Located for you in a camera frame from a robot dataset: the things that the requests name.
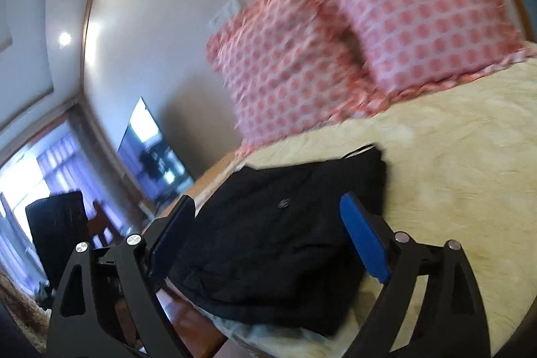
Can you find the black chair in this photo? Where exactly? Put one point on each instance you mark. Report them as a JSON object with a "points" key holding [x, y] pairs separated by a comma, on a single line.
{"points": [[56, 232]]}

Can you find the purple curtain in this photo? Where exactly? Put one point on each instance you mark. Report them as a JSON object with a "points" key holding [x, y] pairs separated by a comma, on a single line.
{"points": [[63, 156]]}

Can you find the wooden chair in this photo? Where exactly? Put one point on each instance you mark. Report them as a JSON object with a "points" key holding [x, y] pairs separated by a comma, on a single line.
{"points": [[103, 223]]}

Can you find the pink dotted pillow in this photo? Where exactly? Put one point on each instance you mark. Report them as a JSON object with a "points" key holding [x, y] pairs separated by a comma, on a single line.
{"points": [[281, 64], [419, 5]]}

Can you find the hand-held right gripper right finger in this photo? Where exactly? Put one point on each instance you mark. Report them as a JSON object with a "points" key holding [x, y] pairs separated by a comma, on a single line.
{"points": [[364, 240]]}

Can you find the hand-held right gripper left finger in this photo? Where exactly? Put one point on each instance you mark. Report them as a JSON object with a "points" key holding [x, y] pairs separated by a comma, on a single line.
{"points": [[172, 234]]}

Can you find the black pants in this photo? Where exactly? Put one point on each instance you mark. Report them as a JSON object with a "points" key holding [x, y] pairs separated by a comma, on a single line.
{"points": [[268, 240]]}

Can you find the wall-mounted television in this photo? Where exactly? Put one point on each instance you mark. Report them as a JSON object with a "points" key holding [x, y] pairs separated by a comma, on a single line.
{"points": [[151, 154]]}

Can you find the cream fuzzy blanket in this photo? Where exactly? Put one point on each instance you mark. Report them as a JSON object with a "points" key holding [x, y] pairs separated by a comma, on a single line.
{"points": [[457, 173]]}

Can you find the white wall switch panel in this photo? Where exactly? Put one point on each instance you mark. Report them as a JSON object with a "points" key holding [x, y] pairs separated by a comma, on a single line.
{"points": [[226, 11]]}

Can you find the recessed ceiling light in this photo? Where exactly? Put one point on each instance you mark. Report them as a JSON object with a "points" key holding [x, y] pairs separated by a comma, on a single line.
{"points": [[64, 39]]}

